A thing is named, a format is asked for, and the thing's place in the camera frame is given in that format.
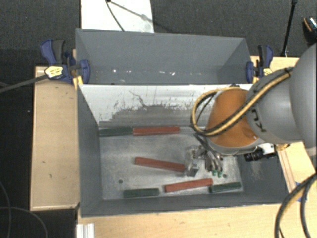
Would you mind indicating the black cylinder on white bracket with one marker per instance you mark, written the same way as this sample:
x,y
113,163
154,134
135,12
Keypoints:
x,y
255,155

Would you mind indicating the pale wood flat board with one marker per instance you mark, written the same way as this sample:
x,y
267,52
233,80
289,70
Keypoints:
x,y
54,137

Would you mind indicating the grey metal bin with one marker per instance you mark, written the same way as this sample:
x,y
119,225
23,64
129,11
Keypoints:
x,y
148,58

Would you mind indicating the dark green flat block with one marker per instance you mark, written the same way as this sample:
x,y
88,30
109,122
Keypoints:
x,y
225,187
115,131
141,193

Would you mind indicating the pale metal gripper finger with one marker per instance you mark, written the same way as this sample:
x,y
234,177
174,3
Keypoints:
x,y
192,152
193,168

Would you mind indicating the red-brown flat block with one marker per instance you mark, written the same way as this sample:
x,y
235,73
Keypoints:
x,y
188,185
156,130
158,163

